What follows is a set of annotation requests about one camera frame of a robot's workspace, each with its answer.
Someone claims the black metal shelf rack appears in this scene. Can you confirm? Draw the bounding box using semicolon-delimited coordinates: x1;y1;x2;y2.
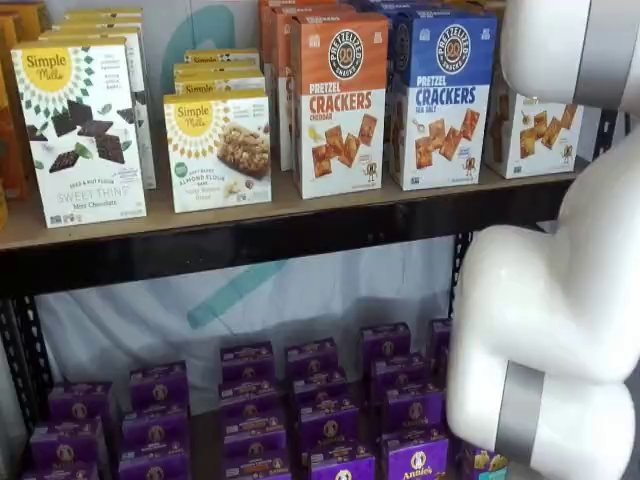
0;107;632;441

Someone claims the white backdrop sheet teal logo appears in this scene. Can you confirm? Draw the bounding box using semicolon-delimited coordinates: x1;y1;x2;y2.
29;0;506;401

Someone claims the yellow Pretzelized crackers box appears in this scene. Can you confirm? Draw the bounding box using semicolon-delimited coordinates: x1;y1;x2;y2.
482;84;585;180

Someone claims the Simple Mills almond bars box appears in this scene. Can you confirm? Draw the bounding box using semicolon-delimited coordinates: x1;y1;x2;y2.
183;48;261;67
173;63;266;80
163;93;274;215
173;75;267;99

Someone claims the Simple Mills Sweet Thins box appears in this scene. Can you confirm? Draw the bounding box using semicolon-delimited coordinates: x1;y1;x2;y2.
10;34;150;230
64;7;158;191
51;21;154;204
62;14;156;197
38;27;152;211

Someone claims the dark orange snack box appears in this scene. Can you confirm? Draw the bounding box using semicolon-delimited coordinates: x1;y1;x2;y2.
0;0;50;41
0;12;37;201

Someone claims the orange Pretzelized cheddar crackers box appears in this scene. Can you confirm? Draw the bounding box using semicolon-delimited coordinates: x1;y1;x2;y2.
268;3;351;171
277;7;361;174
258;0;341;66
289;12;390;200

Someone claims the blue Pretzelized crackers box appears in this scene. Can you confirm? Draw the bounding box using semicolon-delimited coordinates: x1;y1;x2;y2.
379;1;451;13
387;8;500;192

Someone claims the wooden shelf board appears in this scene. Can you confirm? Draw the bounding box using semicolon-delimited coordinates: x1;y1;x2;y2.
0;157;581;251

